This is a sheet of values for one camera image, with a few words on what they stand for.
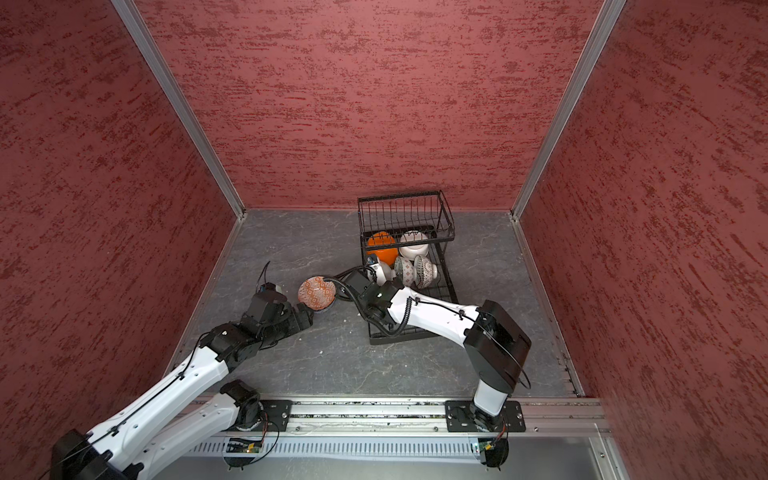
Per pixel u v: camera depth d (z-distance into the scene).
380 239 1.04
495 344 0.44
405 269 0.90
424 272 0.90
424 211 0.94
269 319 0.62
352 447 0.71
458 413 0.74
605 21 0.72
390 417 0.76
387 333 0.54
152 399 0.45
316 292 0.94
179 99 0.87
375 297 0.60
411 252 1.01
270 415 0.74
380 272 0.76
